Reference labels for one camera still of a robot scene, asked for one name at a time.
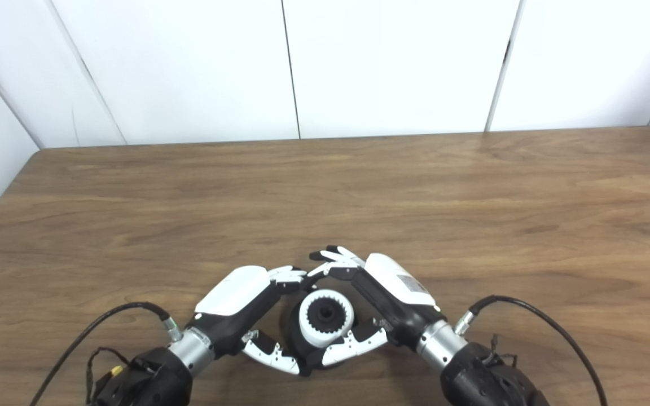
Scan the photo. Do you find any thin black wire loop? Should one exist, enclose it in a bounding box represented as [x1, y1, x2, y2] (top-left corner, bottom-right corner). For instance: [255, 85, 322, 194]
[486, 334, 520, 367]

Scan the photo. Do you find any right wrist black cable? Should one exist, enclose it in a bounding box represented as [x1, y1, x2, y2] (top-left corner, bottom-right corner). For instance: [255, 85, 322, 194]
[454, 295, 609, 406]

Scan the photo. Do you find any round black plastic part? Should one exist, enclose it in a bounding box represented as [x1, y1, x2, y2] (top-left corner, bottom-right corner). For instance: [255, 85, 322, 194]
[284, 290, 362, 370]

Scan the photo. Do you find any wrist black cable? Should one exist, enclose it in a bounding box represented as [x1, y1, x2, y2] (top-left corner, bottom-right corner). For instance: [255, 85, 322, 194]
[30, 302, 183, 406]
[454, 295, 609, 406]

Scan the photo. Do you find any thin wire with yellow connector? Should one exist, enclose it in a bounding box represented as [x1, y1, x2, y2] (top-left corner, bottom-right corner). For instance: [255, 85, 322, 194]
[85, 347, 127, 404]

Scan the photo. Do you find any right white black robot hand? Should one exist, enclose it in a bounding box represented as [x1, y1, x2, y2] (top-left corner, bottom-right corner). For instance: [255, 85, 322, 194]
[308, 245, 447, 367]

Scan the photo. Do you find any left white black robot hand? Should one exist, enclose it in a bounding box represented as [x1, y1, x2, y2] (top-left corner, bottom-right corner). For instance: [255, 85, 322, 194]
[185, 265, 308, 376]

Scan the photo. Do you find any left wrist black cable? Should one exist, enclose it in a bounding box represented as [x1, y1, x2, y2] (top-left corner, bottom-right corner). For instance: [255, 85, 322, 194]
[30, 302, 183, 406]

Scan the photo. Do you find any white plastic ring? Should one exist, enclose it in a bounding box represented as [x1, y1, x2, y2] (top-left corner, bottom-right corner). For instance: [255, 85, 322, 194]
[299, 289, 355, 348]

